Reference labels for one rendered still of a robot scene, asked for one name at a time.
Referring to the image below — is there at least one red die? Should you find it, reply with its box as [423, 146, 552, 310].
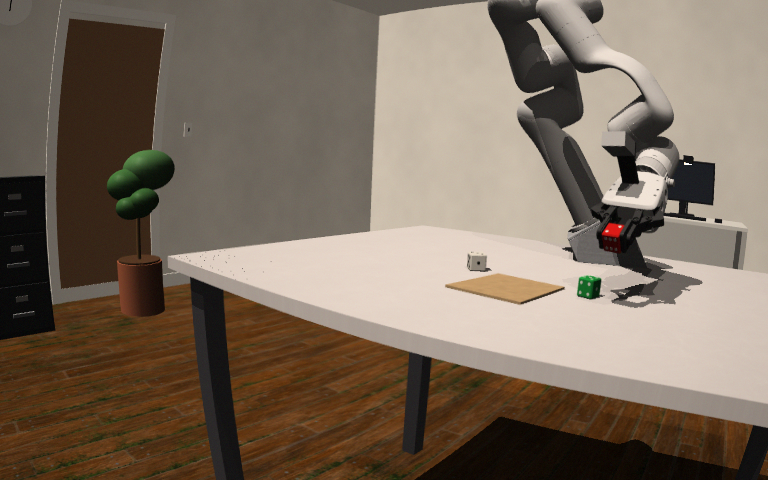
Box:
[602, 223, 624, 254]

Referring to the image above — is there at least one tan mat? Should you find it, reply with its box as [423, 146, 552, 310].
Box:
[445, 273, 565, 305]

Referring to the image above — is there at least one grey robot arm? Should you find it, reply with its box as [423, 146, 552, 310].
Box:
[487, 0, 680, 232]

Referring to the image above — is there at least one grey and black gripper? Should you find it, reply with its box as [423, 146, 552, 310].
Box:
[591, 164, 668, 253]

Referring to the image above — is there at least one green die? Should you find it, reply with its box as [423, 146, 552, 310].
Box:
[577, 275, 602, 299]

